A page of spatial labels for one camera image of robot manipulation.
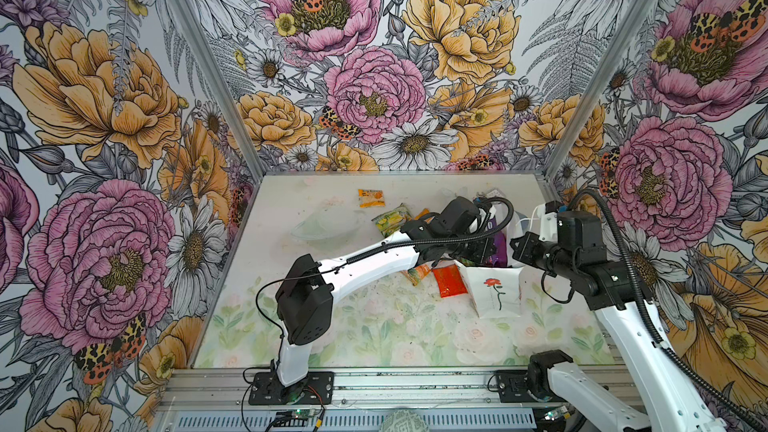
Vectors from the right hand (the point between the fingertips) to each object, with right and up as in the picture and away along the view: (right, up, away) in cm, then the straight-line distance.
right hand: (510, 252), depth 71 cm
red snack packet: (-10, -12, +21) cm, 26 cm away
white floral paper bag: (-2, -10, +3) cm, 11 cm away
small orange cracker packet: (-36, +13, +41) cm, 56 cm away
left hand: (-3, -2, +3) cm, 5 cm away
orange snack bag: (-20, -10, +21) cm, 31 cm away
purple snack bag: (-1, -2, +4) cm, 4 cm away
